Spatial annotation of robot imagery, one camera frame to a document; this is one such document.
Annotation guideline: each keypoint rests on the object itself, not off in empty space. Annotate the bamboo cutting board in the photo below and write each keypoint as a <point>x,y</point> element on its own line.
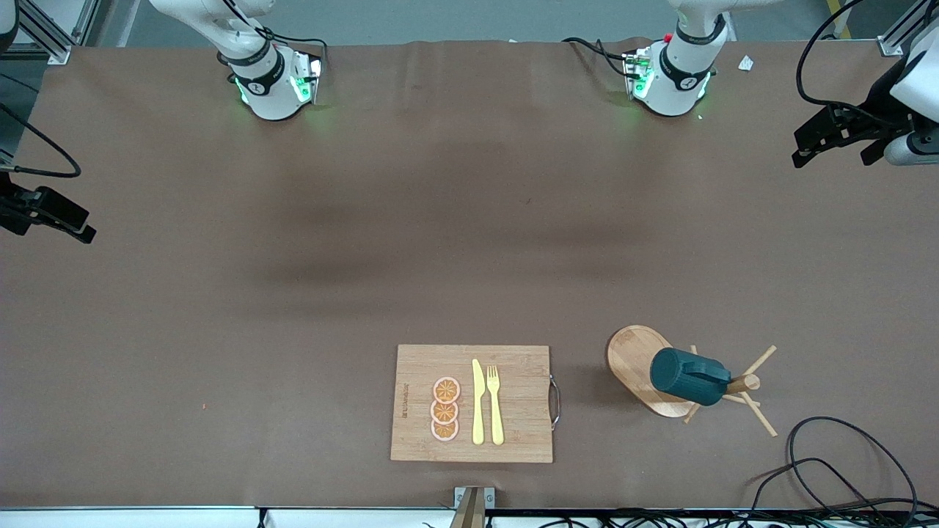
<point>418,367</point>

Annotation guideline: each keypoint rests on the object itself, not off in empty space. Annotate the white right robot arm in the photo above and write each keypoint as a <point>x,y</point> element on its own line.
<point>268,88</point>

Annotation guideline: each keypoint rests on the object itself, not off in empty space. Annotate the brown table cover sheet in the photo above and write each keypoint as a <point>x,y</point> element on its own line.
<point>147,440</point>

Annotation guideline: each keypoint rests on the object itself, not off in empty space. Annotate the wooden mug tree stand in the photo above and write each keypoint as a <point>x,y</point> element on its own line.
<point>634,359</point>

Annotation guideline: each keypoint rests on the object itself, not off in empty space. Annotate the metal table edge bracket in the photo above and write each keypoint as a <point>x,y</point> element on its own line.
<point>473,506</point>

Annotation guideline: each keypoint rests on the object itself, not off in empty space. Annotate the white paper scrap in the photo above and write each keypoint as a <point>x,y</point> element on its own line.
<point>746,63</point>

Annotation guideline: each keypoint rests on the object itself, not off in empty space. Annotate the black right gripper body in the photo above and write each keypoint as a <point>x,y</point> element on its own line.
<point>9,204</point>

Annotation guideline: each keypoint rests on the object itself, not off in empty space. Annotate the white table edge rail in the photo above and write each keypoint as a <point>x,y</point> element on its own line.
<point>147,519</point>

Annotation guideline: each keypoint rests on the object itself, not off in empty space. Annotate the yellow plastic knife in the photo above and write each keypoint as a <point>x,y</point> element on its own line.
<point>478,411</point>

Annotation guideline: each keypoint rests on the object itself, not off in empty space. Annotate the dark teal mug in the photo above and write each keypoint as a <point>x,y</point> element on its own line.
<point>682,375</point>

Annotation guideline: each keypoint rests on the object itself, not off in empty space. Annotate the aluminium frame profile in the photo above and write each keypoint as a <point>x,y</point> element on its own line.
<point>55,50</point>
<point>891,45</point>

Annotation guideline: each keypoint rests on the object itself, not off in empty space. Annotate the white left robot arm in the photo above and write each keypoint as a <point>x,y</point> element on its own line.
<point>678,81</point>

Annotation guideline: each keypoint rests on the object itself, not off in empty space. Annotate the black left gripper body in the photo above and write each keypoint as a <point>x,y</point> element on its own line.
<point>879,103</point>

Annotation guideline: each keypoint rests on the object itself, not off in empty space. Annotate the orange slice toy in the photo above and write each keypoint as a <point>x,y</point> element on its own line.
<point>447,389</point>

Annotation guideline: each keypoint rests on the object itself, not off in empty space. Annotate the yellow plastic fork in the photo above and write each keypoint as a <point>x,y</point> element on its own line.
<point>497,418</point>

